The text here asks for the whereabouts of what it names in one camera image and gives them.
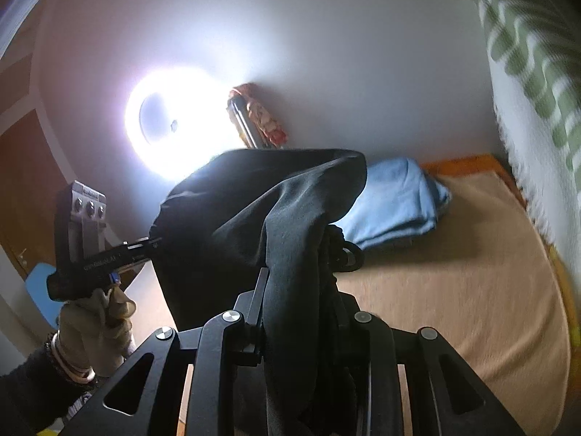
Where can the folded light blue cloth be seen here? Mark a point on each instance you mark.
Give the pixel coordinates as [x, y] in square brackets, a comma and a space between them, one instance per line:
[400, 202]

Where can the blue chair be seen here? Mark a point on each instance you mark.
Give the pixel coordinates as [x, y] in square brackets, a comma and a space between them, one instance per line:
[37, 288]

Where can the brown wooden door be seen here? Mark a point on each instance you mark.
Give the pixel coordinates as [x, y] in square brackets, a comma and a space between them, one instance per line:
[30, 177]

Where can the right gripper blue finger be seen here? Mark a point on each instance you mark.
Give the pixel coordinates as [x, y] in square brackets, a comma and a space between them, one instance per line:
[253, 320]

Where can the left forearm dark sleeve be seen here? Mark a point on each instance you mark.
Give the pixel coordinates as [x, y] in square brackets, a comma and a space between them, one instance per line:
[40, 390]

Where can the left hand white glove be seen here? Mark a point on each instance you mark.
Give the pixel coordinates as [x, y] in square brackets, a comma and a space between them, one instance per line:
[95, 336]

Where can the dark green pants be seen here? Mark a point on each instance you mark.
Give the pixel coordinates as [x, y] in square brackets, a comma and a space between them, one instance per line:
[276, 209]

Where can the green white striped curtain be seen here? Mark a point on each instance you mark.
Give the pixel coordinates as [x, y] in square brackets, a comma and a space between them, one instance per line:
[534, 61]

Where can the bright round ring light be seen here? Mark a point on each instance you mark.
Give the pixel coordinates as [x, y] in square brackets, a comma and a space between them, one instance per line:
[176, 120]

